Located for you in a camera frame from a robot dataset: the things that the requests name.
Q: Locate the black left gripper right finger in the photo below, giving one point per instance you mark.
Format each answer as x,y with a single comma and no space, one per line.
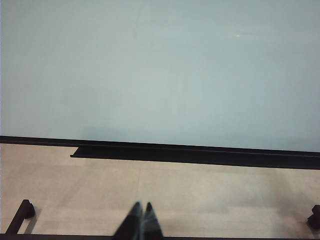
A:
152,222

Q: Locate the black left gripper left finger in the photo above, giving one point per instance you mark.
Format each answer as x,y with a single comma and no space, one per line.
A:
132,222

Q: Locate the black whiteboard pen tray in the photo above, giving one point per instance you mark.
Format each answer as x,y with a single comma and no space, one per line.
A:
175,156

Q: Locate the white glossy whiteboard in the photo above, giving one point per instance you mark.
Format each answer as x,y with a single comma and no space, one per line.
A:
150,70

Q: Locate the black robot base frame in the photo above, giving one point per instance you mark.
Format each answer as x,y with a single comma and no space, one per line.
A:
17,220

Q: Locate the black whiteboard frame rail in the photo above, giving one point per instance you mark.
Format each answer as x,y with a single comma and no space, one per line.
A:
37,140

